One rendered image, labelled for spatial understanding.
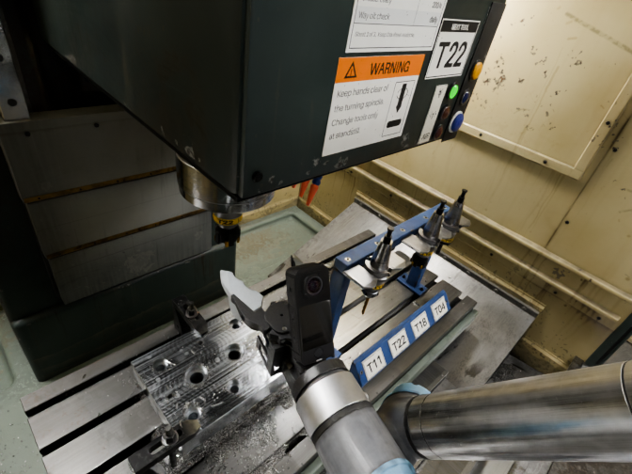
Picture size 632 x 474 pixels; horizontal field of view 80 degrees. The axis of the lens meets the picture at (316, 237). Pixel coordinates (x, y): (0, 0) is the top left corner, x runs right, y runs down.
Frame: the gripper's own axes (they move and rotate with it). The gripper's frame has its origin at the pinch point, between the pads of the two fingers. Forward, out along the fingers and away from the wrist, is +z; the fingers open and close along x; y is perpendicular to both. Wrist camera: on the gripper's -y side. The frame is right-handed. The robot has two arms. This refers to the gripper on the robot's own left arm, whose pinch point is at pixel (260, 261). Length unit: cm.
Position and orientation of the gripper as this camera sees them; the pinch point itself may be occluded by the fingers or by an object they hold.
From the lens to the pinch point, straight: 56.3
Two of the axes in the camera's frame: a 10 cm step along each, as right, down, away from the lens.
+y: -1.7, 7.7, 6.1
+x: 8.7, -1.8, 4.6
